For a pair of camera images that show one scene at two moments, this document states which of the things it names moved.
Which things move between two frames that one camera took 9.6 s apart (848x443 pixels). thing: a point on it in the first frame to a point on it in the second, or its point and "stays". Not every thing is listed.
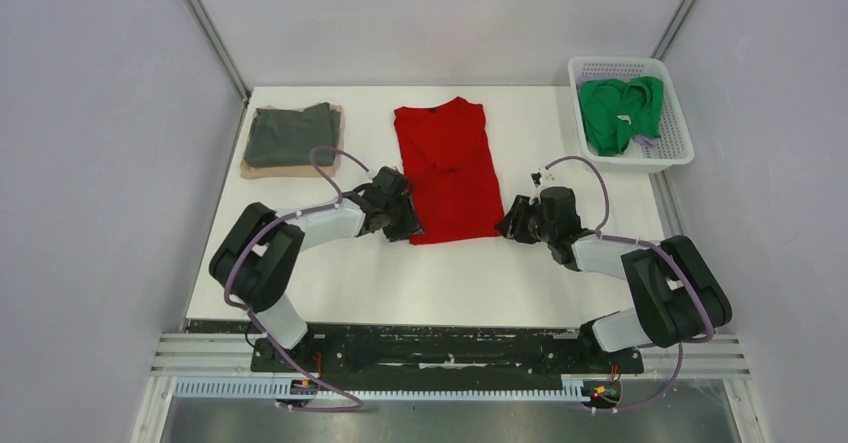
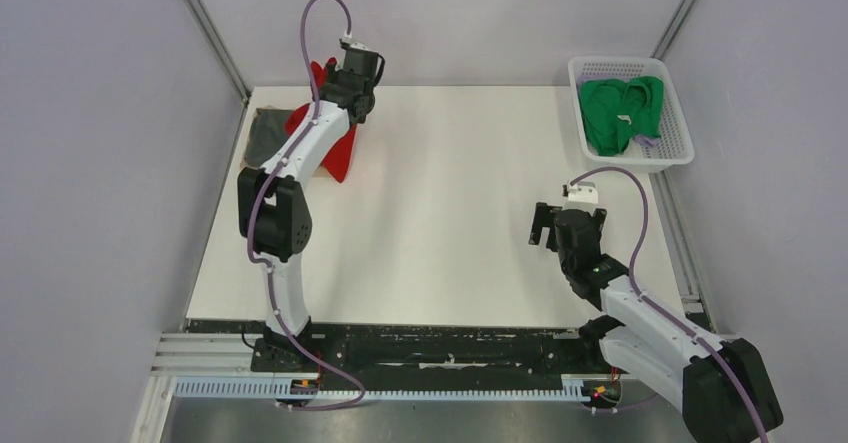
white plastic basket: x=674 y=146 stays
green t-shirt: x=613 y=110 stays
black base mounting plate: x=430 y=350 stays
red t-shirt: x=450 y=170 to x=338 y=162
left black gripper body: x=403 y=207 to x=332 y=74
